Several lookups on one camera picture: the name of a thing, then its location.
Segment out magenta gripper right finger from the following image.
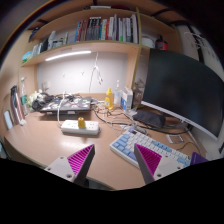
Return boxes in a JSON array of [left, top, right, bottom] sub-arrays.
[[134, 144, 182, 184]]

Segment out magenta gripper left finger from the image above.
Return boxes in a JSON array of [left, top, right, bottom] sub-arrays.
[[45, 145, 95, 186]]

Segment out yellow charger plug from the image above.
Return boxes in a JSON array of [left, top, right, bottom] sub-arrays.
[[78, 117, 86, 128]]

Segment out small card on desk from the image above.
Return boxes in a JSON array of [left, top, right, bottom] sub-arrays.
[[166, 134, 184, 144]]

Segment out blue white mechanical keyboard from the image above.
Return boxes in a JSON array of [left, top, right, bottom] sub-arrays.
[[109, 128, 192, 169]]

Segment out white power strip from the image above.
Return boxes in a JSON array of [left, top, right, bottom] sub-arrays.
[[61, 120, 99, 135]]

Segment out purple object at right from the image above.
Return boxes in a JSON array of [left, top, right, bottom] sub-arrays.
[[190, 152, 207, 165]]

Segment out black pouch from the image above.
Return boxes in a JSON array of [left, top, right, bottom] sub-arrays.
[[133, 110, 166, 128]]

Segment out black laptop with stickers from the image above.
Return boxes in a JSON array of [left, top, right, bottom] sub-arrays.
[[40, 97, 91, 114]]

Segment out white blue carton box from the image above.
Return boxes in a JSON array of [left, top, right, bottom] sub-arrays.
[[121, 87, 133, 111]]

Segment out yellow bottle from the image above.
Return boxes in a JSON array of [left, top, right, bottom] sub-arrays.
[[105, 89, 114, 110]]

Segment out clear spray bottle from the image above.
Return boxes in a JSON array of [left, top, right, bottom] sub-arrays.
[[114, 80, 122, 106]]

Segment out large curved black monitor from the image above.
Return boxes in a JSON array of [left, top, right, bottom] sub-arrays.
[[142, 49, 224, 140]]

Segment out clear water bottle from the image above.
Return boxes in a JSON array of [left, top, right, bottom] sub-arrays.
[[20, 77, 28, 116]]

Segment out white LED light bar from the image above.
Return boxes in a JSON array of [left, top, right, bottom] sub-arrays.
[[45, 50, 91, 61]]

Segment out wooden shelf unit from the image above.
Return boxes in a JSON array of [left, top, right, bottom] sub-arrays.
[[18, 6, 178, 111]]

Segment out black red jar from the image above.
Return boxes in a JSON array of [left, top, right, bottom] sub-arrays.
[[155, 36, 168, 50]]

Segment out row of books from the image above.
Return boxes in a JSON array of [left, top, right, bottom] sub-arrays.
[[74, 14, 139, 44]]

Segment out white power strip cable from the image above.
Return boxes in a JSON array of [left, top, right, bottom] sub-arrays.
[[56, 92, 68, 127]]

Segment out white hanging cable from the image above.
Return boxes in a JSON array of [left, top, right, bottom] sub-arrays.
[[88, 52, 104, 94]]

